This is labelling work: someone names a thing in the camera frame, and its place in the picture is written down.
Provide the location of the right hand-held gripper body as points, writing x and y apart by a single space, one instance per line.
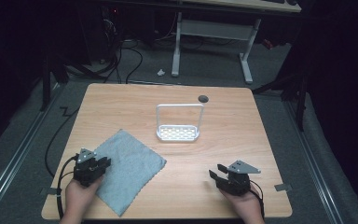
237 180

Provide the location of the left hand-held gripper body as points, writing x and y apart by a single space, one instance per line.
87 169

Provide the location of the grey cloth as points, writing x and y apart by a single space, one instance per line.
130 169

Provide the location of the dark round table grommet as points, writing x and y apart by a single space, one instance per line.
203 99

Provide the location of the crumpled white paper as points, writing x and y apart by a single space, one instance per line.
161 72

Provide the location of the white-framed desk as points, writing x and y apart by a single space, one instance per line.
217 29

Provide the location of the metal floor rail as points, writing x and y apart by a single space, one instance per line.
315 165
12 161

